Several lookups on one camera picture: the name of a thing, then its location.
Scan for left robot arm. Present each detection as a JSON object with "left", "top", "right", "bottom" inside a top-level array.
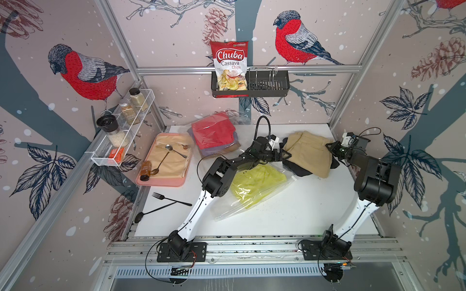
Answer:
[{"left": 167, "top": 137, "right": 291, "bottom": 261}]

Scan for tan garment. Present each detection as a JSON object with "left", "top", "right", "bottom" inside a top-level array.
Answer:
[{"left": 282, "top": 130, "right": 334, "bottom": 179}]

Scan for pink tray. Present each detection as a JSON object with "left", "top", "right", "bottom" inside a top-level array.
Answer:
[{"left": 136, "top": 133, "right": 194, "bottom": 187}]

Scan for black plastic spoon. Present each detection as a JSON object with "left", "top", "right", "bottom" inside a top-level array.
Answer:
[{"left": 134, "top": 202, "right": 175, "bottom": 224}]

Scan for amber bottle on tray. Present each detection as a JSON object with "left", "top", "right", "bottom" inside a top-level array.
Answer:
[{"left": 140, "top": 161, "right": 152, "bottom": 181}]

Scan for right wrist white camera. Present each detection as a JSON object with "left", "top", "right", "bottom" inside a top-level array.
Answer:
[{"left": 341, "top": 132, "right": 357, "bottom": 147}]

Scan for clear plastic vacuum bag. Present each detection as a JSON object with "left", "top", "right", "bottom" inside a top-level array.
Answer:
[{"left": 187, "top": 110, "right": 296, "bottom": 221}]

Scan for black wire basket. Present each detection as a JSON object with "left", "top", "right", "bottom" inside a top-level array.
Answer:
[{"left": 211, "top": 69, "right": 290, "bottom": 98}]

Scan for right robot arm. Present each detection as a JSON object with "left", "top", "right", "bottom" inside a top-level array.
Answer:
[{"left": 321, "top": 135, "right": 401, "bottom": 252}]

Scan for black trousers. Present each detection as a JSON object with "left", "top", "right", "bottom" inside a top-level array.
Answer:
[{"left": 279, "top": 137, "right": 340, "bottom": 178}]

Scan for yellow green garment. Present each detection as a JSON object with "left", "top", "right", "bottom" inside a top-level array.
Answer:
[{"left": 230, "top": 164, "right": 291, "bottom": 210}]

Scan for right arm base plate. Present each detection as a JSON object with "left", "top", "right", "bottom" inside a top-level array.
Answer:
[{"left": 298, "top": 240, "right": 353, "bottom": 261}]

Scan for white wire shelf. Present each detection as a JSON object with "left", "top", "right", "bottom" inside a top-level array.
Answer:
[{"left": 91, "top": 89, "right": 155, "bottom": 167}]

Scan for brown spoon on tray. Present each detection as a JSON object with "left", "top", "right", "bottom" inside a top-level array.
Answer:
[{"left": 150, "top": 152, "right": 169, "bottom": 176}]

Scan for black plastic fork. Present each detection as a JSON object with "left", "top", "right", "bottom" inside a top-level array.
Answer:
[{"left": 152, "top": 192, "right": 192, "bottom": 207}]

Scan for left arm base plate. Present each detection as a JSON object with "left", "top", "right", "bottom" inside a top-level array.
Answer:
[{"left": 157, "top": 242, "right": 207, "bottom": 263}]

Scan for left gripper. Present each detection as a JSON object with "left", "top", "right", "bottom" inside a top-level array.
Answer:
[{"left": 258, "top": 150, "right": 291, "bottom": 162}]

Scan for small orange box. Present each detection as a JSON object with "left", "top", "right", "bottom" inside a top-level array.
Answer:
[{"left": 108, "top": 147, "right": 125, "bottom": 164}]

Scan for red folded garment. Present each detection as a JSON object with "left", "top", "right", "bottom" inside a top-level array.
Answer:
[{"left": 191, "top": 112, "right": 237, "bottom": 150}]

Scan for metal spoon on tray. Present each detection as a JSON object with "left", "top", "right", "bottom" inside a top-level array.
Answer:
[{"left": 165, "top": 144, "right": 188, "bottom": 159}]

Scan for Chuba cassava chips bag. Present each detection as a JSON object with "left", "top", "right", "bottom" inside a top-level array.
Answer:
[{"left": 210, "top": 41, "right": 248, "bottom": 91}]

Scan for spice jar middle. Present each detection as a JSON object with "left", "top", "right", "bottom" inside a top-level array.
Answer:
[{"left": 119, "top": 101, "right": 140, "bottom": 126}]

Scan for spice jar rear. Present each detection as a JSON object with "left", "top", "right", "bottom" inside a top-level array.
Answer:
[{"left": 129, "top": 88, "right": 149, "bottom": 111}]

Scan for tan cloth on tray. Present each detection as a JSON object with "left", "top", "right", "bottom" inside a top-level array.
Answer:
[{"left": 146, "top": 133, "right": 194, "bottom": 180}]

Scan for black lid spice jar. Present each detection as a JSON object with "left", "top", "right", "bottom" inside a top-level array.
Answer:
[{"left": 96, "top": 115, "right": 129, "bottom": 148}]

